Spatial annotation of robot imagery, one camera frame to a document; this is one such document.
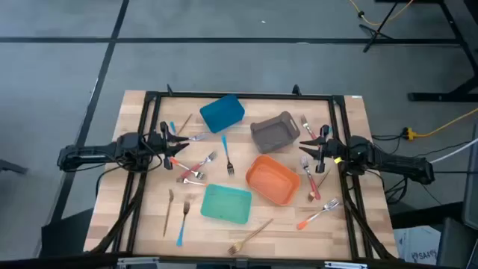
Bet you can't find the black tripod stand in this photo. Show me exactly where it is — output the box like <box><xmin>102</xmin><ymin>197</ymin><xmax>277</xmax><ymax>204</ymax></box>
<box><xmin>358</xmin><ymin>0</ymin><xmax>400</xmax><ymax>53</ymax></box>

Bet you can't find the yellow power cable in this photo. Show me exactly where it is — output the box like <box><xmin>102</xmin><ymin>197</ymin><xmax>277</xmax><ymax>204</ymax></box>
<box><xmin>348</xmin><ymin>0</ymin><xmax>415</xmax><ymax>27</ymax></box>

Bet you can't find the grey plastic bin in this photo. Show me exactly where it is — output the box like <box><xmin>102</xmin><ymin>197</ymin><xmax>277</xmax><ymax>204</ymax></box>
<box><xmin>249</xmin><ymin>111</ymin><xmax>302</xmax><ymax>155</ymax></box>

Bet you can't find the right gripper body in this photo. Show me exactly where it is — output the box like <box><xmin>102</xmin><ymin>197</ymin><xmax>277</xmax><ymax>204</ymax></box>
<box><xmin>316</xmin><ymin>125</ymin><xmax>343</xmax><ymax>173</ymax></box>

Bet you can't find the teal plastic bin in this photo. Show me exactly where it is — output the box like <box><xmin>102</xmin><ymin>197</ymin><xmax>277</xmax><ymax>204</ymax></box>
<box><xmin>199</xmin><ymin>183</ymin><xmax>253</xmax><ymax>226</ymax></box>

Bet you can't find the black desk frame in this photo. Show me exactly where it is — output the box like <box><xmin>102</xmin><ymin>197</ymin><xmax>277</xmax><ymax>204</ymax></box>
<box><xmin>375</xmin><ymin>0</ymin><xmax>478</xmax><ymax>103</ymax></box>

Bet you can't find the black floor stand leg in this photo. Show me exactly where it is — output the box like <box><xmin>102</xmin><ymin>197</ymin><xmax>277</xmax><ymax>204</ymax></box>
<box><xmin>0</xmin><ymin>158</ymin><xmax>29</xmax><ymax>176</ymax></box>

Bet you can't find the silver metal plate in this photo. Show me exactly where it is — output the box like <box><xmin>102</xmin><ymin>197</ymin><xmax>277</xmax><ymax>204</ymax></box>
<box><xmin>117</xmin><ymin>256</ymin><xmax>161</xmax><ymax>269</ymax></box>
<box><xmin>323</xmin><ymin>261</ymin><xmax>369</xmax><ymax>269</ymax></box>

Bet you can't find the orange plastic bin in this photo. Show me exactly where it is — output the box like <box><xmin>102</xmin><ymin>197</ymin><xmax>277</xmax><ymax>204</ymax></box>
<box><xmin>245</xmin><ymin>154</ymin><xmax>302</xmax><ymax>207</ymax></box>

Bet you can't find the yellow extension cable with plug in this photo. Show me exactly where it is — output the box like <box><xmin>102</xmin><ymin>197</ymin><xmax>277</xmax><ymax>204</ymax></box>
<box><xmin>402</xmin><ymin>107</ymin><xmax>478</xmax><ymax>141</ymax></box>

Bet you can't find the white cable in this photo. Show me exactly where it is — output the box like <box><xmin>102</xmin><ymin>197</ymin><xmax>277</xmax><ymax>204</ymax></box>
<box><xmin>429</xmin><ymin>137</ymin><xmax>478</xmax><ymax>164</ymax></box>

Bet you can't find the blue plastic bin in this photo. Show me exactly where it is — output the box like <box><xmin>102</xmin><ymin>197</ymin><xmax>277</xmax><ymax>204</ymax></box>
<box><xmin>199</xmin><ymin>93</ymin><xmax>246</xmax><ymax>135</ymax></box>

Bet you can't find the white printed cardboard box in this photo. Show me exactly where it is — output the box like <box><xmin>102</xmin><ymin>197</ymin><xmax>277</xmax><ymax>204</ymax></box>
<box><xmin>392</xmin><ymin>225</ymin><xmax>442</xmax><ymax>267</ymax></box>

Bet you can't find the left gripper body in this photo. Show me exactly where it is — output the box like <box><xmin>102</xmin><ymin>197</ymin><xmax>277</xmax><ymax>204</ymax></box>
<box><xmin>147</xmin><ymin>121</ymin><xmax>175</xmax><ymax>171</ymax></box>

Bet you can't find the black aluminium table frame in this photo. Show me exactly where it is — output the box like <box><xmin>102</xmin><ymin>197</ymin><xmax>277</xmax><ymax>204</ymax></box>
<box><xmin>89</xmin><ymin>84</ymin><xmax>399</xmax><ymax>262</ymax></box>

